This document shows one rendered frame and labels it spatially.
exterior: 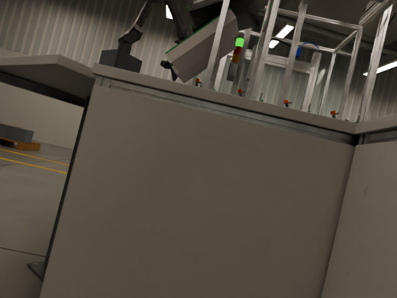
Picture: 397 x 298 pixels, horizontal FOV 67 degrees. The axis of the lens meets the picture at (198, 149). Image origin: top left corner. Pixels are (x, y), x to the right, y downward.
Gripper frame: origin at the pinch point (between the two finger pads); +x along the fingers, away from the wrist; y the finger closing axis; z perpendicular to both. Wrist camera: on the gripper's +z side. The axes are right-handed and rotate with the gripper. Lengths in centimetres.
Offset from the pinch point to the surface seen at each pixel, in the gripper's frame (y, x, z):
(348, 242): -90, 52, -57
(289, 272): -79, 64, -51
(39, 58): 2, 23, -75
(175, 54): -24, 6, -44
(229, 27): -40, -8, -38
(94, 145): -24, 44, -72
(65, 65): -10, 25, -76
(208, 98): -50, 25, -63
